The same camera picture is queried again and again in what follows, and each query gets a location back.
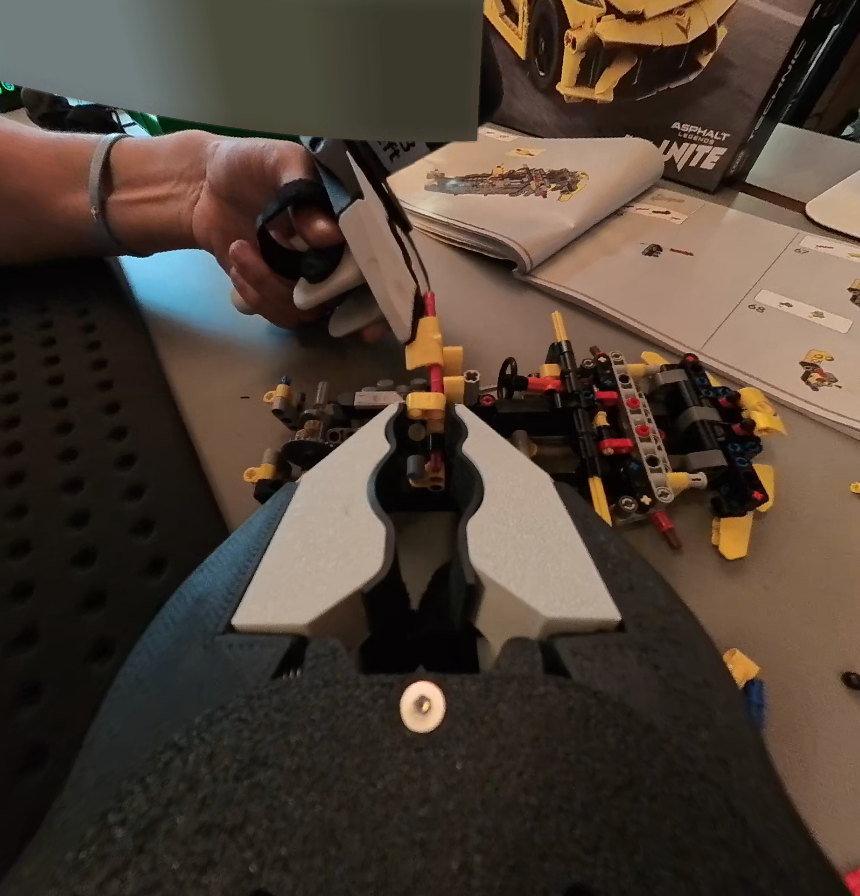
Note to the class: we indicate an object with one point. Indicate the lego instruction booklet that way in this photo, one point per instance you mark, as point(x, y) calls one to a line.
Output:
point(577, 210)

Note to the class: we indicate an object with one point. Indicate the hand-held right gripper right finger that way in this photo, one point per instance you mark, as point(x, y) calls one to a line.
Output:
point(542, 560)

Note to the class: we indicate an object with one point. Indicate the lego set box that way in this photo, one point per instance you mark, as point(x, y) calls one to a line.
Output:
point(682, 105)

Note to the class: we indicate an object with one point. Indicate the white board stand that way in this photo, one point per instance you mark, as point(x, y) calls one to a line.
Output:
point(843, 203)

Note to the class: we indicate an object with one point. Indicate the black perforated panel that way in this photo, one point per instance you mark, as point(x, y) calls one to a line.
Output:
point(52, 490)

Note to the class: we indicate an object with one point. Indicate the scattered small lego pieces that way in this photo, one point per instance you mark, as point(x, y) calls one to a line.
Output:
point(738, 665)

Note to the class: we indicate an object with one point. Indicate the grey wristband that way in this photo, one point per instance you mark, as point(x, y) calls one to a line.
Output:
point(97, 189)

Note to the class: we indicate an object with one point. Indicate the person's left hand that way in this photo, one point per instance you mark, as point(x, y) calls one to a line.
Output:
point(227, 182)

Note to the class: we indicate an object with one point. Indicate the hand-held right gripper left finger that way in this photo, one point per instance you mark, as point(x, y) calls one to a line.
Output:
point(311, 560)

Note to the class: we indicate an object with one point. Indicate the small yellow lego connector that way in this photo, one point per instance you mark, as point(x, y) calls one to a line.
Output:
point(423, 343)

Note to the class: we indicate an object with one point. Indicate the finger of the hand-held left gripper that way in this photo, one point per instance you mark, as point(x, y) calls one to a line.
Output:
point(377, 259)
point(409, 245)

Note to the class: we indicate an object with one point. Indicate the black bundle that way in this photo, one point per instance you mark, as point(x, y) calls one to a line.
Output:
point(73, 112)

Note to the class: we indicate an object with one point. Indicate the person's left forearm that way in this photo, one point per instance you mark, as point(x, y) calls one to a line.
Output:
point(38, 189)

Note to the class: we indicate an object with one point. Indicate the lego car chassis model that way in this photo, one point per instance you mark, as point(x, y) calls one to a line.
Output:
point(682, 420)

